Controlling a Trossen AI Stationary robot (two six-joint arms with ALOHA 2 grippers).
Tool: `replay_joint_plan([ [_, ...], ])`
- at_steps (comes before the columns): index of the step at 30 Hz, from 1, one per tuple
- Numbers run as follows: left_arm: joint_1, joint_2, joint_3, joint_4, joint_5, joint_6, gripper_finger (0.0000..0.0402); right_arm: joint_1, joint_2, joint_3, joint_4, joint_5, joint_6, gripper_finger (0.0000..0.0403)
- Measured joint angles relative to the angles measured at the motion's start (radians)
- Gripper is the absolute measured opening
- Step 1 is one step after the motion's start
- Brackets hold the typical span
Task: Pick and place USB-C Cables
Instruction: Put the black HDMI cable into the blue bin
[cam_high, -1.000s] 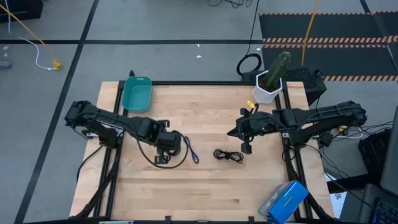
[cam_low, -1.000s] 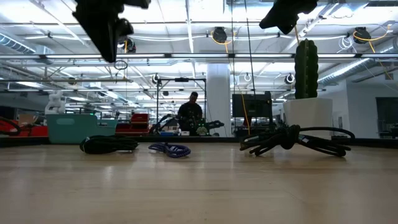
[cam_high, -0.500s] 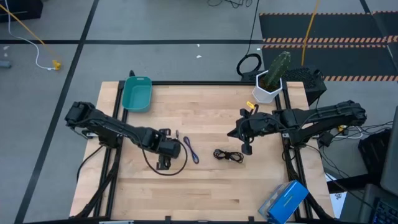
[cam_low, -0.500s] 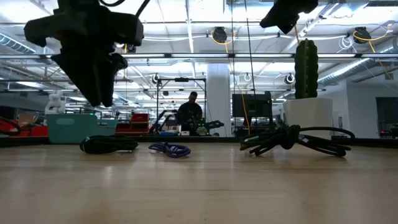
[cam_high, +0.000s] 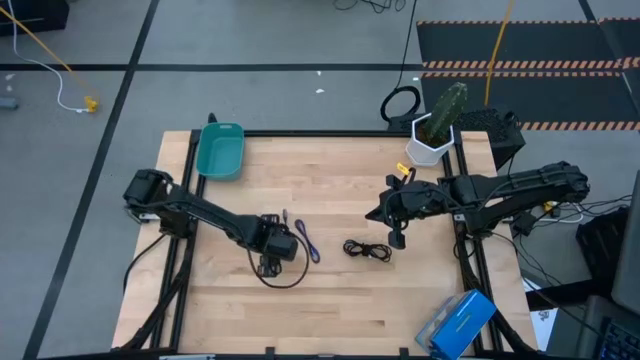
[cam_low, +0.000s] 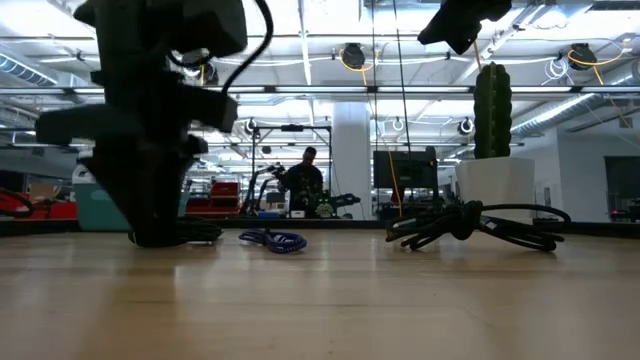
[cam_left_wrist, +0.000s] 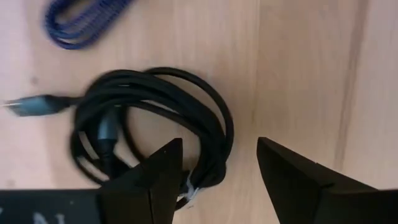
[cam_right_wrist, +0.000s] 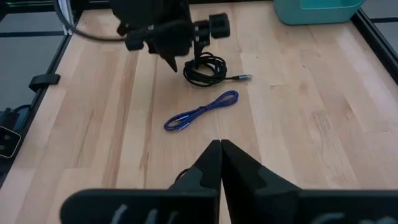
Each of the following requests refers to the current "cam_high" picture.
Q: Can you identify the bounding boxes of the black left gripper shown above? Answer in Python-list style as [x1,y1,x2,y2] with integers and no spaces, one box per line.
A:
[256,213,300,279]

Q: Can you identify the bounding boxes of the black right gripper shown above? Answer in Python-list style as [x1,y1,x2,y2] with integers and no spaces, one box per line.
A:
[366,172,451,250]

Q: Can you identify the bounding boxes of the black USB-C cable bundle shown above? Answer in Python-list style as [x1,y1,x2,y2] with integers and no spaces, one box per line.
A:
[342,238,393,264]

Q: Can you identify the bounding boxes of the purple USB-C cable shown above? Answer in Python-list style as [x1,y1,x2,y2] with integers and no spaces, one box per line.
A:
[281,208,322,265]

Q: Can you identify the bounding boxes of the white hexagonal plant pot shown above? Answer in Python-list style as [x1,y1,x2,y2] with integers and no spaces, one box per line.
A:
[404,112,456,168]

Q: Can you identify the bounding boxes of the teal plastic bin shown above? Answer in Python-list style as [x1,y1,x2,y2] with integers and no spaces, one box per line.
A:
[195,122,246,182]

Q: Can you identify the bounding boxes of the blue game controller box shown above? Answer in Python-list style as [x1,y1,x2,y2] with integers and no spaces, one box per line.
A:
[415,288,498,360]

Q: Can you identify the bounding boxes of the green cactus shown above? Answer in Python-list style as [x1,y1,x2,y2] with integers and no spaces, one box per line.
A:
[424,82,470,144]

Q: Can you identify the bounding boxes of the black power adapter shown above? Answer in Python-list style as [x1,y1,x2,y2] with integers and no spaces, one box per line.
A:
[510,212,536,237]

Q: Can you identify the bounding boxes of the black perforated computer case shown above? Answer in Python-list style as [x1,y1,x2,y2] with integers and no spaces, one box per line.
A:
[452,107,527,171]

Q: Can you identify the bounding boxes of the black equipment case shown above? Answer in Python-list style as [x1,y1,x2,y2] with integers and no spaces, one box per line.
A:
[574,207,631,281]

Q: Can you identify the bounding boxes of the black hazard-striped floor mat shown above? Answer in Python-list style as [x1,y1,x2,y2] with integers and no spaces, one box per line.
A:
[416,18,640,132]

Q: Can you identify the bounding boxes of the grey computer monitor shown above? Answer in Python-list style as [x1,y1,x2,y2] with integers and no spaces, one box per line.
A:
[610,169,640,316]

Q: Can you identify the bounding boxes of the black keyboard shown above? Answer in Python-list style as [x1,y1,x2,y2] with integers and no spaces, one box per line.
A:
[597,317,640,360]

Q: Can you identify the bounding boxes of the black cabinet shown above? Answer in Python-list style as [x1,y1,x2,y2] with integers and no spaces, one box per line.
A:
[0,0,70,37]

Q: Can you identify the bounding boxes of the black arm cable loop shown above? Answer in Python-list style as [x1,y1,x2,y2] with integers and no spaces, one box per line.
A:
[246,234,311,290]

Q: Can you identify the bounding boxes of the black aluminium table frame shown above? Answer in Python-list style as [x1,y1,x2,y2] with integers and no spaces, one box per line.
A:
[117,128,539,360]

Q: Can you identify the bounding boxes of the black hanging cable with coil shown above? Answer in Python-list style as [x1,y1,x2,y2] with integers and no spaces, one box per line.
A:
[379,0,422,132]

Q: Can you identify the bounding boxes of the yellow hanging cable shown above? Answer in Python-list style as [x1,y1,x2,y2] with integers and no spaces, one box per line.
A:
[482,0,516,107]

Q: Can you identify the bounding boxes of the yellow floor cable with plug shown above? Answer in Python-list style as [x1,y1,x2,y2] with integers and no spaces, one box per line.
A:
[0,5,100,114]

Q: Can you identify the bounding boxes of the white floor cable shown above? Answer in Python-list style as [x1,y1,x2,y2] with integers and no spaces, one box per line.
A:
[7,0,89,114]

